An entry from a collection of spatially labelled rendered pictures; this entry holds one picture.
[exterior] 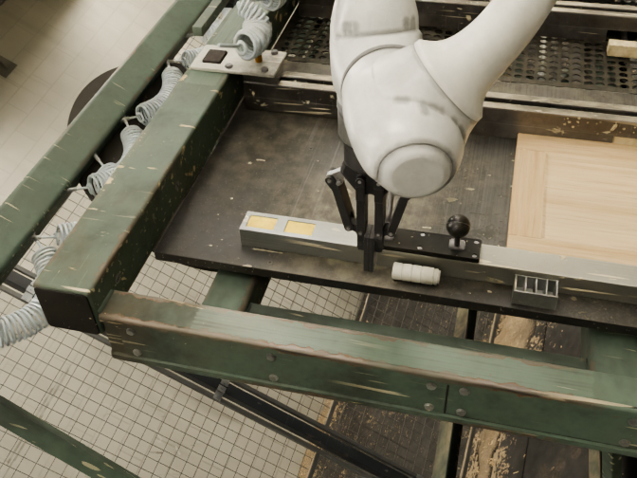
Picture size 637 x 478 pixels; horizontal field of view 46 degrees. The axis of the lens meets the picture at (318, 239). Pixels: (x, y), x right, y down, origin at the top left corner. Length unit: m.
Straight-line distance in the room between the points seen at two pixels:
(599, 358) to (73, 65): 6.57
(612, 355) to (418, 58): 0.69
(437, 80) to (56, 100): 6.52
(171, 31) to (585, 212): 1.55
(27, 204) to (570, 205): 1.23
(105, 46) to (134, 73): 5.33
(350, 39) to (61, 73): 6.56
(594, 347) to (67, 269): 0.85
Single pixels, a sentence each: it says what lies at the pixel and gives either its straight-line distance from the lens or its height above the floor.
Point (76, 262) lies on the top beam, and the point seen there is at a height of 1.93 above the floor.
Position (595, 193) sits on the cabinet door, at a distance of 1.50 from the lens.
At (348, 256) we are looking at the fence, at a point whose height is 1.54.
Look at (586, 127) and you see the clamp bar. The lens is 1.61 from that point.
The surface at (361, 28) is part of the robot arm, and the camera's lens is 0.85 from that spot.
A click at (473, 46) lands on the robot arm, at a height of 1.66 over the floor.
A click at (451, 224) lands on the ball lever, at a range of 1.17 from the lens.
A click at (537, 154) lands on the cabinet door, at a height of 1.27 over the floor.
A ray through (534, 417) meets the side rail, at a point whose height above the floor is 1.24.
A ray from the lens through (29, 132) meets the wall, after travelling 6.92.
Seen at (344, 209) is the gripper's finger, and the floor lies 1.63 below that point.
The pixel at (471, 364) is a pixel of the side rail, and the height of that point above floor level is 1.36.
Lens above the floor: 1.81
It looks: 10 degrees down
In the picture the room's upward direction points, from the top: 60 degrees counter-clockwise
